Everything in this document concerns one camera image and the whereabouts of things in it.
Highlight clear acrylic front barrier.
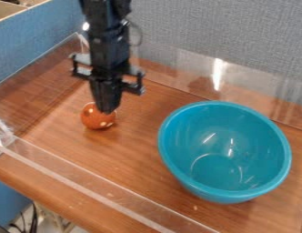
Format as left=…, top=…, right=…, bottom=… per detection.
left=0, top=120, right=219, bottom=233

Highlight black cables under table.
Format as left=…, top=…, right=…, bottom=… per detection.
left=0, top=203, right=42, bottom=233

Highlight clear acrylic back barrier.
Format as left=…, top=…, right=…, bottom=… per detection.
left=131, top=42, right=302, bottom=106

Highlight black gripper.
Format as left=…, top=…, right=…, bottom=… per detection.
left=70, top=37, right=144, bottom=113

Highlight blue plastic bowl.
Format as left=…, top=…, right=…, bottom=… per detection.
left=158, top=101, right=292, bottom=204

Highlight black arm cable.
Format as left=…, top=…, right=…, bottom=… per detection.
left=122, top=19, right=144, bottom=46

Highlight blue partition with wooden shelf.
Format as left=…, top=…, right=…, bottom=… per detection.
left=0, top=0, right=84, bottom=82

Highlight clear acrylic barrier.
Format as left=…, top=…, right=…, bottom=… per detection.
left=131, top=42, right=302, bottom=106
left=0, top=120, right=219, bottom=233

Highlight red white-spotted toy mushroom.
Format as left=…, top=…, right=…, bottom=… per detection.
left=80, top=102, right=116, bottom=129

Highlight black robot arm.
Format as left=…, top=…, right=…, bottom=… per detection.
left=71, top=0, right=144, bottom=114

